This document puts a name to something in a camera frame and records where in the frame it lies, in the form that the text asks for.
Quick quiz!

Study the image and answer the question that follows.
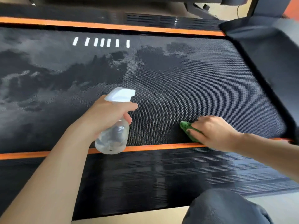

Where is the orange panel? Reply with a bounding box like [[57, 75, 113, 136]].
[[282, 0, 299, 19]]

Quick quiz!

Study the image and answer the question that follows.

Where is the clear spray bottle white trigger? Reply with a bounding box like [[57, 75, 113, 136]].
[[94, 87, 136, 155]]

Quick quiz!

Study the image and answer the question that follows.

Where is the person's left forearm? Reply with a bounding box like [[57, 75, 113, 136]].
[[0, 119, 98, 224]]

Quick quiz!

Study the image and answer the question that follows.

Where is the person's left hand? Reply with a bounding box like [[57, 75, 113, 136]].
[[80, 95, 139, 138]]

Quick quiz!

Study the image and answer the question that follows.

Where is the person's right forearm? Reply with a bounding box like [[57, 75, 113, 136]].
[[231, 132, 299, 184]]

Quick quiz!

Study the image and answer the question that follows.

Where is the green cloth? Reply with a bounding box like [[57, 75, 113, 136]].
[[179, 121, 204, 144]]

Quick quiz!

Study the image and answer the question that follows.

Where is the person's right hand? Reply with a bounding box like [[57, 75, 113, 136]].
[[187, 116, 241, 152]]

